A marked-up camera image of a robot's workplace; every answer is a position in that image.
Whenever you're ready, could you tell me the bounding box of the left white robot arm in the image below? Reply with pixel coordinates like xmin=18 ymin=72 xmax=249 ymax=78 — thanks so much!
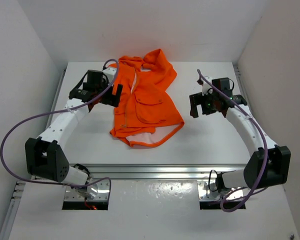
xmin=25 ymin=67 xmax=123 ymax=186

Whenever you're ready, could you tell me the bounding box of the orange jacket with pink lining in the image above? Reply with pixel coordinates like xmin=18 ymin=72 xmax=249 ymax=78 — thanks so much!
xmin=110 ymin=49 xmax=185 ymax=148

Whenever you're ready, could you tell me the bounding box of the metal base plate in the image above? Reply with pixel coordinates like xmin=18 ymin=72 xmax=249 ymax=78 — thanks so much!
xmin=197 ymin=179 xmax=244 ymax=203
xmin=64 ymin=179 xmax=110 ymax=203

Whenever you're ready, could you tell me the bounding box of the aluminium rail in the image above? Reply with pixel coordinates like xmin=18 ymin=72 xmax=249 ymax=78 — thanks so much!
xmin=69 ymin=163 xmax=248 ymax=180

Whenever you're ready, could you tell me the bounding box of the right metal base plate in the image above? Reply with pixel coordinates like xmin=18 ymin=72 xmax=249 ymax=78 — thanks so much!
xmin=197 ymin=179 xmax=244 ymax=203

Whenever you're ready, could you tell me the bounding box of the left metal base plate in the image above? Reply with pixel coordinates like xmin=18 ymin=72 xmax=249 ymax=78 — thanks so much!
xmin=64 ymin=179 xmax=110 ymax=203

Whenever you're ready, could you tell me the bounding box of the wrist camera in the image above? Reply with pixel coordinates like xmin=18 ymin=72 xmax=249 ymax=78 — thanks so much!
xmin=197 ymin=76 xmax=212 ymax=96
xmin=102 ymin=66 xmax=118 ymax=82

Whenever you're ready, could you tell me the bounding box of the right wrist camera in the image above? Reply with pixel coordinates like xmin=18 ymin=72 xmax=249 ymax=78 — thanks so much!
xmin=197 ymin=76 xmax=212 ymax=96

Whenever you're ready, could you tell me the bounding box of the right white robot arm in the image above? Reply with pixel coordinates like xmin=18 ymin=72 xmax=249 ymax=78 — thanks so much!
xmin=189 ymin=77 xmax=291 ymax=192

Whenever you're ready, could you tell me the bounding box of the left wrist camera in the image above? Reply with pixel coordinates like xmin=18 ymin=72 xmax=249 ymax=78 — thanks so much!
xmin=102 ymin=66 xmax=118 ymax=82

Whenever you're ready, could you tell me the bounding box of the white front cover panel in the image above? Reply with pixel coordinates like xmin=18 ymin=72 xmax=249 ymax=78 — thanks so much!
xmin=9 ymin=180 xmax=299 ymax=240

